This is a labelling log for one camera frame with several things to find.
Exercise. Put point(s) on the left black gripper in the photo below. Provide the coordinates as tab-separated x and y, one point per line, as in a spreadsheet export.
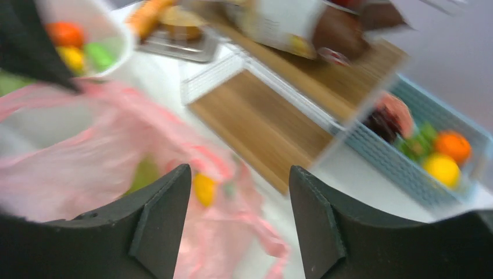
26	48

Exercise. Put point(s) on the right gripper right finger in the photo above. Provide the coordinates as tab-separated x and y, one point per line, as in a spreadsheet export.
341	237

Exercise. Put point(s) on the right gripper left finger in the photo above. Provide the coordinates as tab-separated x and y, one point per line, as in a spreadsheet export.
137	236

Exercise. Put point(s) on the pink plastic grocery bag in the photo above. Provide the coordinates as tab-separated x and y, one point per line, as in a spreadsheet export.
63	155

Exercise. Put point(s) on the dark red grapes bunch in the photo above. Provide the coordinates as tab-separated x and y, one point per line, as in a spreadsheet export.
384	123

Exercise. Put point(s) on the watermelon slice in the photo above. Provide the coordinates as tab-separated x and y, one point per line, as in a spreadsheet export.
399	112

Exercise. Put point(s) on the orange tomato in basin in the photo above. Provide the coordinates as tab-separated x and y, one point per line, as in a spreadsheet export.
66	34

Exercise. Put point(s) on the green leafy vegetable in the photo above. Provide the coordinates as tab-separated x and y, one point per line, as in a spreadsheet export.
10	82

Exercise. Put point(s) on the yellow bell pepper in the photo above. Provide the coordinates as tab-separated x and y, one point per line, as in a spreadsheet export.
73	58

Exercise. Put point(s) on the green pepper in basin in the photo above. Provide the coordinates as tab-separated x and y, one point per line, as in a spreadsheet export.
99	56

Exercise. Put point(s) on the white plastic basin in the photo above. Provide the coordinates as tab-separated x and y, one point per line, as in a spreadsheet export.
99	26

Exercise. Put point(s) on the yellow fruit in bag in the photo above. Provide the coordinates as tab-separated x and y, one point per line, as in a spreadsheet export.
204	188

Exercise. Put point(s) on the green grapes bunch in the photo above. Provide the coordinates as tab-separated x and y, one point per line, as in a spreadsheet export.
420	144

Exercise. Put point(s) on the yellow lemon in basket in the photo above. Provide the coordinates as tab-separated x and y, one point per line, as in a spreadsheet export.
443	169

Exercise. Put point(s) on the metal tray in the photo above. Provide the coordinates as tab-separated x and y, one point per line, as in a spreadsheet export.
200	50

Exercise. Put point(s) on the orange fruit in basket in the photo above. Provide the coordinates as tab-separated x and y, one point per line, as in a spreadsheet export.
454	145

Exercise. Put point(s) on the blue plastic basket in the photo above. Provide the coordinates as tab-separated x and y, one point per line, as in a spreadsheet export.
401	159

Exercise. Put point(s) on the slice of brown bread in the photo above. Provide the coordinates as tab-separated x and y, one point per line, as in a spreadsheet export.
182	24

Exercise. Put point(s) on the white brown snack bag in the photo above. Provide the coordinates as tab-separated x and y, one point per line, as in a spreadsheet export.
288	25

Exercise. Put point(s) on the white wire shelf rack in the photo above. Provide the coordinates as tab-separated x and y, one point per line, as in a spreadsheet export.
276	109

